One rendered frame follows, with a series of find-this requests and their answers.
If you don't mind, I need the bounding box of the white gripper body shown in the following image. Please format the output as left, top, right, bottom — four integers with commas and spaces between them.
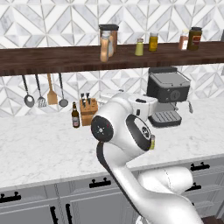
96, 88, 126, 104

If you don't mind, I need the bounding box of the brown beer bottle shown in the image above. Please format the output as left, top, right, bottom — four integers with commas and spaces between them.
71, 101, 81, 129

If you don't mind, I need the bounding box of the tan shaker bottle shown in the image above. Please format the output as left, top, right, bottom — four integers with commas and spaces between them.
100, 31, 110, 63

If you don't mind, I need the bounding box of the yellow-green condiment bottle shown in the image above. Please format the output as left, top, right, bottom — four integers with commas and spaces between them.
134, 38, 145, 57

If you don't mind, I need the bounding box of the small yellow-green bottle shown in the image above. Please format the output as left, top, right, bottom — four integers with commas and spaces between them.
150, 134, 157, 151

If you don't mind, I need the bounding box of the red-brown spice shaker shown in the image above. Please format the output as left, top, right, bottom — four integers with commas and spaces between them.
178, 28, 190, 51

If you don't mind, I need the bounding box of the grey cabinet door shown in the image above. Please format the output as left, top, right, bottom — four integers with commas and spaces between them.
62, 192, 138, 224
0, 203, 61, 224

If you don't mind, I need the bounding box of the wooden knife block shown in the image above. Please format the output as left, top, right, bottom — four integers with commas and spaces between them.
79, 97, 100, 127

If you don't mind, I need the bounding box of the hanging metal ladle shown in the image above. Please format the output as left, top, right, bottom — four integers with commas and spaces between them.
58, 73, 70, 109

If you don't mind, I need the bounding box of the black espresso machine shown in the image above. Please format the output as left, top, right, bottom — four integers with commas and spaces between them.
145, 66, 194, 129

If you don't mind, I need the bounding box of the hanging wooden spatula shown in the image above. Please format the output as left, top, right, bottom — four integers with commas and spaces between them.
45, 73, 59, 106

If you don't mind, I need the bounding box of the black-lidded brown canister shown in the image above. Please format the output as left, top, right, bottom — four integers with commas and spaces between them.
98, 24, 120, 54

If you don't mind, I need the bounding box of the yellow jar with silver lid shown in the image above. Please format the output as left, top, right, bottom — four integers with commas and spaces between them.
148, 31, 159, 53

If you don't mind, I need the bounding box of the hanging slotted metal spatula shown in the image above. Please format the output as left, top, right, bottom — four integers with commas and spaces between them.
34, 73, 48, 109

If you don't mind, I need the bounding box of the hanging metal spoon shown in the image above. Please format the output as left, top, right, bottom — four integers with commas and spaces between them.
21, 74, 36, 109

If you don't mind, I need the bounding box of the dark jar with red label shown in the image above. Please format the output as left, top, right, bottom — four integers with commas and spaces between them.
186, 26, 203, 52

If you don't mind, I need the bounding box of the grey drawer front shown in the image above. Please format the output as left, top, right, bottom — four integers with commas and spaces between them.
0, 185, 49, 209
186, 157, 224, 178
185, 172, 224, 200
53, 172, 118, 200
193, 194, 224, 218

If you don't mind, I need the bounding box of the dark wooden wall shelf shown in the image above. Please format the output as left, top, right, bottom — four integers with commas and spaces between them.
0, 40, 224, 77

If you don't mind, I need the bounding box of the black drawer handle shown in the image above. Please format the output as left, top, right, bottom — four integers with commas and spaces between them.
186, 182, 202, 193
88, 177, 113, 189
0, 191, 22, 204
190, 161, 211, 172

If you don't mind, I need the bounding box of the black door handle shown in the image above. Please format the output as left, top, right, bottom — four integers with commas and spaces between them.
65, 203, 74, 224
49, 205, 59, 224

